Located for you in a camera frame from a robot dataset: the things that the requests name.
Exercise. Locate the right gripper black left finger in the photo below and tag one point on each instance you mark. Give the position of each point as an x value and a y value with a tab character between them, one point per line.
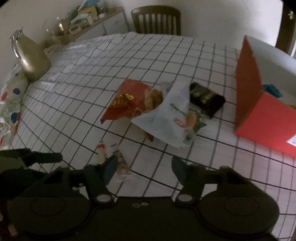
97	177

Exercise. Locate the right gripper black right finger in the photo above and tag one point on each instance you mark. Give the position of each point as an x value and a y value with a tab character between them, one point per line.
191	177

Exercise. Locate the orange cake packet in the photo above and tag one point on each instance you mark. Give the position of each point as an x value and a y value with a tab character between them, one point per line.
101	152

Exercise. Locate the small clear pastry packet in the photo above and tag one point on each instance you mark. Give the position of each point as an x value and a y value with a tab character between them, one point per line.
123	172

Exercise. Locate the white green snack bag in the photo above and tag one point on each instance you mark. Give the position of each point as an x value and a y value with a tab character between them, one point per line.
172	121

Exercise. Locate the black snack packet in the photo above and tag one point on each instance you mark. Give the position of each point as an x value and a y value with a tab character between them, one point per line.
207	100

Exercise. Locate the red orange snack bag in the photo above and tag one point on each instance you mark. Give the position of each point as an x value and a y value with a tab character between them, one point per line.
132	99

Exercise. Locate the blue cookie packet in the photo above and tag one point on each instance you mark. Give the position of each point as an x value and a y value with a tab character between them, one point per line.
271	89

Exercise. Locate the polka dot cloth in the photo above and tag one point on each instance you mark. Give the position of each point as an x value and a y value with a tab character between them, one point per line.
12	93

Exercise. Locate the checkered white tablecloth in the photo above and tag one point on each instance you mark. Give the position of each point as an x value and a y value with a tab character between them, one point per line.
95	87

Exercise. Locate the red cardboard box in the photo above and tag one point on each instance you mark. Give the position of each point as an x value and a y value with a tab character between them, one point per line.
259	116

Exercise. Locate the gold thermos jug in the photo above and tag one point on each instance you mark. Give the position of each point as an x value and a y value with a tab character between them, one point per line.
31	57

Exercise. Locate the small white clock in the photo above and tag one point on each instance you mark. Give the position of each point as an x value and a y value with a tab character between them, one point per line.
74	30

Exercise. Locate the white side cabinet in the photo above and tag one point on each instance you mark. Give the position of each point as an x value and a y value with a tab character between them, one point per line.
113	23

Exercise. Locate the tissue box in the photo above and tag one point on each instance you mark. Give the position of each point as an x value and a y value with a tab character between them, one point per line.
83	20

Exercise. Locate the dark wooden chair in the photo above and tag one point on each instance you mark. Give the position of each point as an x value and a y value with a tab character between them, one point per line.
157	20

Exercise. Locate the dark entrance door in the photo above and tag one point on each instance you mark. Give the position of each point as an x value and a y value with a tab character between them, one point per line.
286	35

